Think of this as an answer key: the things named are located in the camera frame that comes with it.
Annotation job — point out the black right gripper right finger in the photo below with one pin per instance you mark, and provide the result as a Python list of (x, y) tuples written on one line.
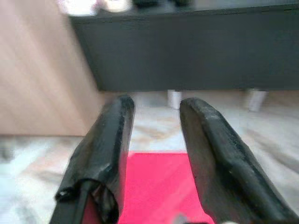
[(222, 163)]

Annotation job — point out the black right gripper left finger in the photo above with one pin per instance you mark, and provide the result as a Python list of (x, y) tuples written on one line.
[(100, 158)]

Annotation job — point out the red plastic stool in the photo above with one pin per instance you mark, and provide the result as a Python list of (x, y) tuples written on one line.
[(158, 186)]

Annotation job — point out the white console leg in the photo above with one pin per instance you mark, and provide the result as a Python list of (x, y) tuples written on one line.
[(257, 99), (174, 99)]

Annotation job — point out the light wooden cabinet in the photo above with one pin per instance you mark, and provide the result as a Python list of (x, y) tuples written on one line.
[(35, 70)]

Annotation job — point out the black TV console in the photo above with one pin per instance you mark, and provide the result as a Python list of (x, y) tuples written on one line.
[(187, 51)]

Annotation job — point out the pink white tissue box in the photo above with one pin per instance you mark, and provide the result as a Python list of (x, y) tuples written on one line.
[(77, 5)]

